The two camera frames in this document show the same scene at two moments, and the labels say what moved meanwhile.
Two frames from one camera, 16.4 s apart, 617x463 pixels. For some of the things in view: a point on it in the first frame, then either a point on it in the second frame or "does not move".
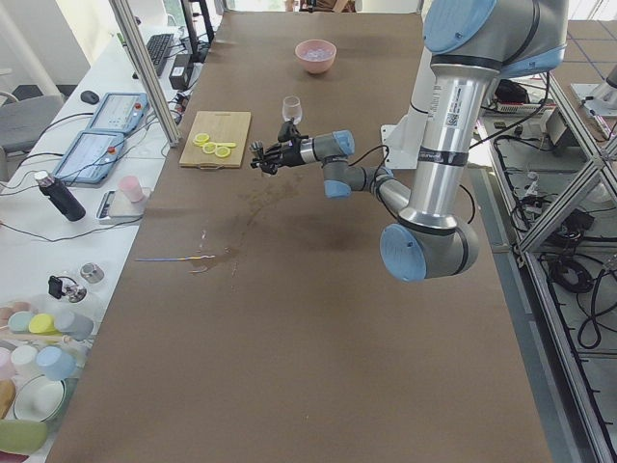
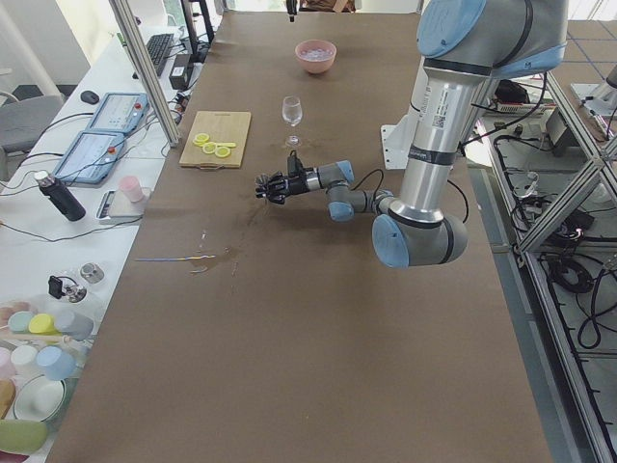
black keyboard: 158,45 does not move
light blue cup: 57,365 does not move
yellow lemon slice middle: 209,148 does not move
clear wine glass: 292,109 does not move
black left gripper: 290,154 -> 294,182
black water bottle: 61,195 does not move
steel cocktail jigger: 257,147 -> 261,181
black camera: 289,133 -> 295,167
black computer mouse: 90,96 does not move
